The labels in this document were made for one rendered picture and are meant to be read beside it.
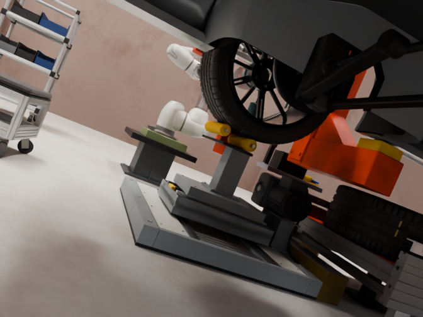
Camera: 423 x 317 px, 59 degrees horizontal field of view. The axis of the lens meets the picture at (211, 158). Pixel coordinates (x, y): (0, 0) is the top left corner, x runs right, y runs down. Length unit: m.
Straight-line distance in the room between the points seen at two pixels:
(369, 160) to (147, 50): 4.16
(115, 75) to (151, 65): 0.52
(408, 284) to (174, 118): 1.87
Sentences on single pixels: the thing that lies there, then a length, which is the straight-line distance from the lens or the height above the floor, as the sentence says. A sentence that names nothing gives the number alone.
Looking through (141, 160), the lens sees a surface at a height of 0.12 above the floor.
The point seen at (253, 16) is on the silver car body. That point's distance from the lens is 1.20.
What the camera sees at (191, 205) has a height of 0.15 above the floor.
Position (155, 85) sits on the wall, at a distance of 5.42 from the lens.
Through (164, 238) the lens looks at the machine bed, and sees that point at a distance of 1.34.
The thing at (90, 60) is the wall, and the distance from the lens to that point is 5.36.
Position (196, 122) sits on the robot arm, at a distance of 2.81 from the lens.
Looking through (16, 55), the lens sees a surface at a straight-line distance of 3.36.
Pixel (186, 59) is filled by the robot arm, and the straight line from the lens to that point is 2.42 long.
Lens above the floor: 0.41
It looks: 2 degrees down
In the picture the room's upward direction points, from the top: 23 degrees clockwise
